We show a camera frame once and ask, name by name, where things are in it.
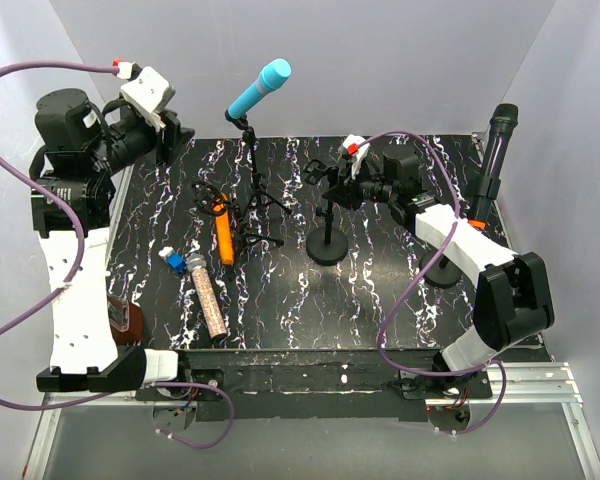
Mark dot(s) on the black microphone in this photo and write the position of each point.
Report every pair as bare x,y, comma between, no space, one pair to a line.
484,188

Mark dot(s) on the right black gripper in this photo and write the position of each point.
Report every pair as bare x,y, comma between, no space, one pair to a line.
345,194

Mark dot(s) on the round base stand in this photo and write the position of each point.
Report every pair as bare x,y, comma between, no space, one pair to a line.
326,246
443,274

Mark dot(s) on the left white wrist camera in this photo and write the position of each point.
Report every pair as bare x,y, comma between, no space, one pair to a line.
146,90

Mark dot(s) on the cyan microphone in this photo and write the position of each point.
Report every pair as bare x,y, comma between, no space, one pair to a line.
271,78

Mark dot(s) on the small black tripod stand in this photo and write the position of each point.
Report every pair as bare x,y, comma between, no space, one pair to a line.
204,194

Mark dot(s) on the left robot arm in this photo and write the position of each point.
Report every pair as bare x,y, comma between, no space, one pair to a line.
96,336

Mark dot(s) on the aluminium rail frame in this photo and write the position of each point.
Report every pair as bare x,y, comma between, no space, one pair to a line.
537,430

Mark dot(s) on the glitter silver microphone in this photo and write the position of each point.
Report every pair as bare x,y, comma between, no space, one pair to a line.
214,319

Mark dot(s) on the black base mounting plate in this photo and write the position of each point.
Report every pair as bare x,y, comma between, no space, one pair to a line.
306,384

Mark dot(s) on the brown box with clear lid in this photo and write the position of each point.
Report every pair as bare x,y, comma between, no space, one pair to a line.
126,321

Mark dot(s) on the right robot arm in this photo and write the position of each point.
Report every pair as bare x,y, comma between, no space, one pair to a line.
512,294

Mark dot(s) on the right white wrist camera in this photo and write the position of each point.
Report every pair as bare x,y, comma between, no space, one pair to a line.
355,148

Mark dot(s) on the tall black tripod stand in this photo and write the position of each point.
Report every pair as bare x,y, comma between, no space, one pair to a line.
259,198

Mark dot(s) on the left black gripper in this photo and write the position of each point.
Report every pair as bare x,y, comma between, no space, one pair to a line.
172,137

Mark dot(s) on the blue white toy block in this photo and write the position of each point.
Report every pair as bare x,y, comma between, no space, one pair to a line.
175,261

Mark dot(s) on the orange microphone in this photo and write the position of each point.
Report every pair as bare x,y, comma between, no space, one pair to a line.
221,210

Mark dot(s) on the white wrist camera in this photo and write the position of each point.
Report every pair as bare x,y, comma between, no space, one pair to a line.
146,90
355,148

